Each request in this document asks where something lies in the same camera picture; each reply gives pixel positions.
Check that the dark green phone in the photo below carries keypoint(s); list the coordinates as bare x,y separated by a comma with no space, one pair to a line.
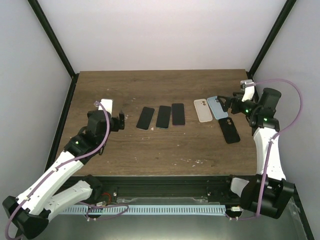
163,117

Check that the right black frame post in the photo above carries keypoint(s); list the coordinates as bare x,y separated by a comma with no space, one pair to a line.
280,20

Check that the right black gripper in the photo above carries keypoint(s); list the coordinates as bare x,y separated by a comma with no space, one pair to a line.
229,100

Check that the light blue slotted cable duct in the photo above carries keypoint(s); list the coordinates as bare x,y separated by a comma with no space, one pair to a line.
199,210

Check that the magenta phone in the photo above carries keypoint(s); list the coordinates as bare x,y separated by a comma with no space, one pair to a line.
178,114

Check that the left black frame post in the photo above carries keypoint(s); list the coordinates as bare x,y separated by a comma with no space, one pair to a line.
44,22

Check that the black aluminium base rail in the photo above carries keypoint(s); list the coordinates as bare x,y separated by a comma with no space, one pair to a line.
211,188

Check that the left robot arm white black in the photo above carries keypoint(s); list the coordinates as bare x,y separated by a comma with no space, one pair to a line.
32,210

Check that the light blue phone case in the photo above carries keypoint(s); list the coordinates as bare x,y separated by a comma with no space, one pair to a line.
216,108

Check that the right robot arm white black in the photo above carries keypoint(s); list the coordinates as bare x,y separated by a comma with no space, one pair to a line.
268,192

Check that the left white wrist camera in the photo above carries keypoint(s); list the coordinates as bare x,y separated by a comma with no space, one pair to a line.
107,104

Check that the black phone case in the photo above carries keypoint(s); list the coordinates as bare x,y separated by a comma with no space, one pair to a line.
229,130

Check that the beige phone case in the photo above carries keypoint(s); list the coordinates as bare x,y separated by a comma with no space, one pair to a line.
202,110

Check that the silver blue phone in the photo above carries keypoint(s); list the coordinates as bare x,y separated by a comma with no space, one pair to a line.
145,118

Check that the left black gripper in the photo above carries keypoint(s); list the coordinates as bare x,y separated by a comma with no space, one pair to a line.
117,126

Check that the black frame post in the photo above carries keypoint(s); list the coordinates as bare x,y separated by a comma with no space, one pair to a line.
44,22
280,20

